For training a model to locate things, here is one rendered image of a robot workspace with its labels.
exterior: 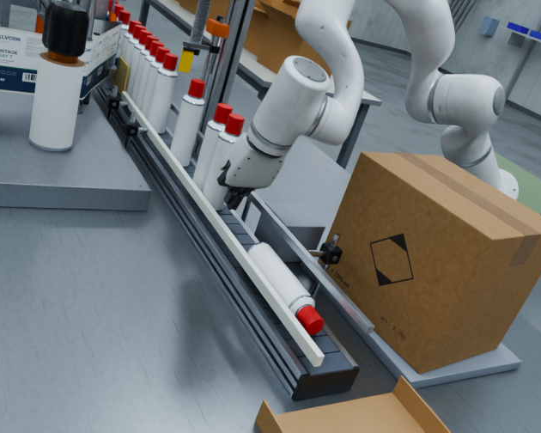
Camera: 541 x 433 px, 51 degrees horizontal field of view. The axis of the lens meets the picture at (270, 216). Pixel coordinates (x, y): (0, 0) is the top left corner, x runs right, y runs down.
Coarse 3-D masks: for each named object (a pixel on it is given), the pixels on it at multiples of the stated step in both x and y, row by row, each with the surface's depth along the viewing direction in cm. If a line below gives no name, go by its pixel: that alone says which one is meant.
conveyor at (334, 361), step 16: (128, 112) 157; (160, 160) 134; (176, 176) 129; (192, 176) 132; (192, 208) 118; (224, 208) 122; (208, 224) 113; (240, 224) 118; (240, 240) 112; (240, 272) 101; (256, 288) 98; (272, 320) 91; (288, 336) 89; (320, 336) 92; (336, 352) 89; (304, 368) 84; (320, 368) 84; (336, 368) 86; (352, 368) 87
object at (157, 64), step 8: (160, 48) 143; (160, 56) 144; (152, 64) 145; (160, 64) 145; (152, 72) 145; (152, 80) 146; (152, 88) 147; (144, 96) 149; (144, 104) 149; (144, 112) 150
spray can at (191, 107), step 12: (192, 84) 126; (204, 84) 127; (192, 96) 127; (180, 108) 129; (192, 108) 127; (180, 120) 129; (192, 120) 129; (180, 132) 130; (192, 132) 130; (180, 144) 131; (192, 144) 132; (180, 156) 132
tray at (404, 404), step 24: (408, 384) 89; (264, 408) 76; (312, 408) 83; (336, 408) 85; (360, 408) 86; (384, 408) 88; (408, 408) 89; (264, 432) 76; (288, 432) 78; (312, 432) 79; (336, 432) 80; (360, 432) 82; (384, 432) 83; (408, 432) 85; (432, 432) 85
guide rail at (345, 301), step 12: (252, 192) 113; (264, 204) 109; (264, 216) 108; (276, 216) 106; (276, 228) 104; (288, 240) 101; (300, 252) 98; (312, 264) 95; (324, 276) 92; (336, 288) 90; (348, 300) 88; (348, 312) 87; (360, 312) 86; (360, 324) 85; (372, 324) 84
